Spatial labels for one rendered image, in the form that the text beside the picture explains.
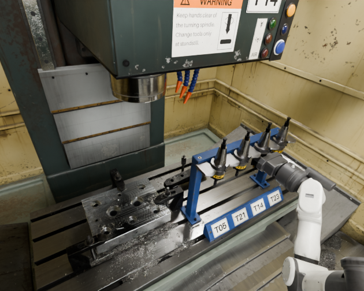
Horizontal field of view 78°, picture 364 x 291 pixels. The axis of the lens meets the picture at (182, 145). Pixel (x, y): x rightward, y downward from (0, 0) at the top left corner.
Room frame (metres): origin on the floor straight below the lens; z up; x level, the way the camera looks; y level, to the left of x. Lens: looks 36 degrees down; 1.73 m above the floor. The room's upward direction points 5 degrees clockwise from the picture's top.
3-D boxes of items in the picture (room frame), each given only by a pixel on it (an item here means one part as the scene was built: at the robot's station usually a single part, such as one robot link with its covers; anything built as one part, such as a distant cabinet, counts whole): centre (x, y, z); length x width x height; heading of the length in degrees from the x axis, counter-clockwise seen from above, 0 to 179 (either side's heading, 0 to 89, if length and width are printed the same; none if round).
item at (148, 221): (0.58, 0.21, 0.96); 0.29 x 0.23 x 0.05; 124
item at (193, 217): (0.63, -0.06, 1.05); 0.10 x 0.05 x 0.30; 34
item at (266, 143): (0.74, -0.32, 1.26); 0.04 x 0.04 x 0.07
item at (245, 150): (0.68, -0.23, 1.26); 0.04 x 0.04 x 0.07
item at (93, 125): (0.99, 0.39, 1.16); 0.48 x 0.05 x 0.51; 124
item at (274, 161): (0.66, -0.38, 1.19); 0.13 x 0.12 x 0.10; 124
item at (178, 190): (0.65, 0.04, 0.97); 0.13 x 0.03 x 0.15; 124
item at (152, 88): (0.62, 0.14, 1.52); 0.16 x 0.16 x 0.12
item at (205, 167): (0.59, -0.09, 1.21); 0.07 x 0.05 x 0.01; 34
